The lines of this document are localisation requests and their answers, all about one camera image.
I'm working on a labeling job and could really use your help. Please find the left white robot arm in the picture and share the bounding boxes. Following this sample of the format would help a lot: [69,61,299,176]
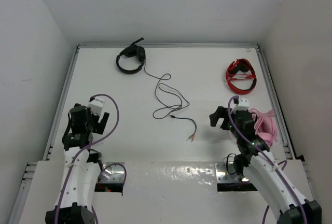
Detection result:
[45,97,109,223]

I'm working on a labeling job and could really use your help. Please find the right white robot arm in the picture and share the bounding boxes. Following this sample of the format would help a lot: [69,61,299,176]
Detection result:
[209,106,322,223]

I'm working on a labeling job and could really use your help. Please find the pink headphones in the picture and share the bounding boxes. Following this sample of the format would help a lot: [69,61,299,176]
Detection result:
[249,108,278,147]

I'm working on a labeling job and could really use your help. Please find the red headphones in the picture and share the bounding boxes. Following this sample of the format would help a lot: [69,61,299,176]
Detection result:
[225,59,257,95]

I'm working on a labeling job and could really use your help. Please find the white front cover board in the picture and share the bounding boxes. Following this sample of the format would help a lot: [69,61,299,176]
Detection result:
[19,160,313,223]

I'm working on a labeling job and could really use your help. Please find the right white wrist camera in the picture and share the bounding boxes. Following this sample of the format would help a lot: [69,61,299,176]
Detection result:
[231,97,250,114]

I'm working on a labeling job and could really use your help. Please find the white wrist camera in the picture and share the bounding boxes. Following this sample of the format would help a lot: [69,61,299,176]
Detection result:
[88,96,105,117]
[231,97,250,114]

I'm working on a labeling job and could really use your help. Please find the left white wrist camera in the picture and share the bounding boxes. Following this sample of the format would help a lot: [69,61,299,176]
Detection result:
[88,96,105,117]

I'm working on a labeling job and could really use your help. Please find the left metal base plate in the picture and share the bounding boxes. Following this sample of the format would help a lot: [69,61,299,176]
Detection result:
[98,162,127,184]

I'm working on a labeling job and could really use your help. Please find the metal base plate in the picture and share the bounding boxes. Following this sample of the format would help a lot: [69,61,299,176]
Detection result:
[98,162,127,184]
[215,162,239,184]

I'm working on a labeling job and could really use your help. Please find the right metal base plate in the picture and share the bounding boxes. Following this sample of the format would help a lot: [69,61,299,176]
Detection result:
[215,162,239,184]

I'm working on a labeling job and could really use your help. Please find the aluminium table frame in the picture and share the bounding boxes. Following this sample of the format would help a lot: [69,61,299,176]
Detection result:
[7,43,322,224]

